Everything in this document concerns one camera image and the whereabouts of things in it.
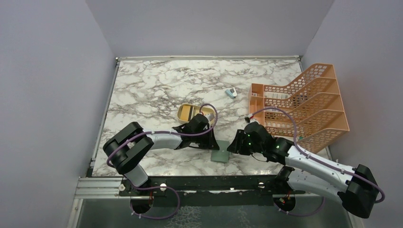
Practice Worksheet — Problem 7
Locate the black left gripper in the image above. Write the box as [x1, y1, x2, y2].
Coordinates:
[192, 126, 220, 150]

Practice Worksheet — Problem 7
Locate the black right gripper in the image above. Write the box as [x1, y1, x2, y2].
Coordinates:
[228, 128, 264, 155]

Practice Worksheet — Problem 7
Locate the green card holder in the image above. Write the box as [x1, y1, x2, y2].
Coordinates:
[211, 140, 230, 163]

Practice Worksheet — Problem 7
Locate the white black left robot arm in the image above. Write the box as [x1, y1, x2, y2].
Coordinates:
[102, 114, 219, 195]

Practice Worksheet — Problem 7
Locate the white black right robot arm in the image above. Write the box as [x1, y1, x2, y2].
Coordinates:
[227, 122, 380, 219]

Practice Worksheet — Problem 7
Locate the beige oval tray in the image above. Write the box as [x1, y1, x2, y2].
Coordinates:
[176, 104, 216, 125]

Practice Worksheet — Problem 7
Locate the light blue small stapler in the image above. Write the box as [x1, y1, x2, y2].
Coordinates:
[225, 88, 238, 99]

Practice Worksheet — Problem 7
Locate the orange plastic file organizer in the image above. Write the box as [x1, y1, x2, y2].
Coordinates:
[249, 63, 350, 153]

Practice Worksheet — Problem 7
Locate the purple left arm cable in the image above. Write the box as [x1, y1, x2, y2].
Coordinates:
[106, 103, 219, 169]

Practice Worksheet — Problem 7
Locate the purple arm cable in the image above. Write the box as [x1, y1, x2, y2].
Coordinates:
[106, 103, 219, 169]
[249, 107, 386, 204]

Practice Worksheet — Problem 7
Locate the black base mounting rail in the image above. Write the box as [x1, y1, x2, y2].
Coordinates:
[118, 174, 301, 207]

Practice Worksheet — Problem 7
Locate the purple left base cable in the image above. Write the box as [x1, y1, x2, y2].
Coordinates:
[130, 184, 182, 220]

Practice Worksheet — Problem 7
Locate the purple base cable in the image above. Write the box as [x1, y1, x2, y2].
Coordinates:
[273, 195, 326, 218]
[130, 184, 182, 220]

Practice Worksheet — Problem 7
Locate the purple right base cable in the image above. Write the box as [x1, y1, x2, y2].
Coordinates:
[273, 195, 326, 218]

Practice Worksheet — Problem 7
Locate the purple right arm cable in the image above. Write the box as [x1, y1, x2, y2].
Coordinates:
[249, 107, 386, 204]

